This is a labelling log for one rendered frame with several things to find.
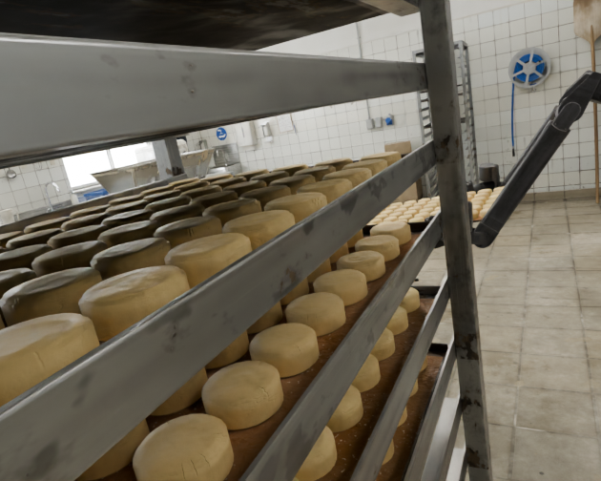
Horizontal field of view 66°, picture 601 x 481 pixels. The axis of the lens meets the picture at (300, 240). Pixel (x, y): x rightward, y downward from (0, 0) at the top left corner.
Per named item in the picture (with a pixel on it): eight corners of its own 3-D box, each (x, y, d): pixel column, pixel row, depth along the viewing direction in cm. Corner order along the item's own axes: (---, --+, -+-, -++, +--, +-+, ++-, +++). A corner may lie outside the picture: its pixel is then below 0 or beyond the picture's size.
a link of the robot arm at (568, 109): (589, 108, 112) (582, 112, 122) (565, 96, 114) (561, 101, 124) (486, 253, 128) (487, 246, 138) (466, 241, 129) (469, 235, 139)
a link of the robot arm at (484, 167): (508, 198, 179) (513, 190, 185) (509, 169, 174) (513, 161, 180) (476, 196, 185) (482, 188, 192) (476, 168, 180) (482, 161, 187)
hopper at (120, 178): (96, 203, 213) (88, 174, 209) (181, 178, 259) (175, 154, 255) (140, 198, 198) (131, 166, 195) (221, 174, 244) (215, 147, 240)
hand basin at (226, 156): (268, 195, 689) (253, 119, 661) (255, 200, 657) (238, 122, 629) (216, 199, 736) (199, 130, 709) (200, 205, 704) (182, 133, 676)
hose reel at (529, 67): (554, 150, 507) (549, 43, 479) (554, 153, 492) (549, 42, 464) (512, 155, 526) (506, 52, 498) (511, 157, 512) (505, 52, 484)
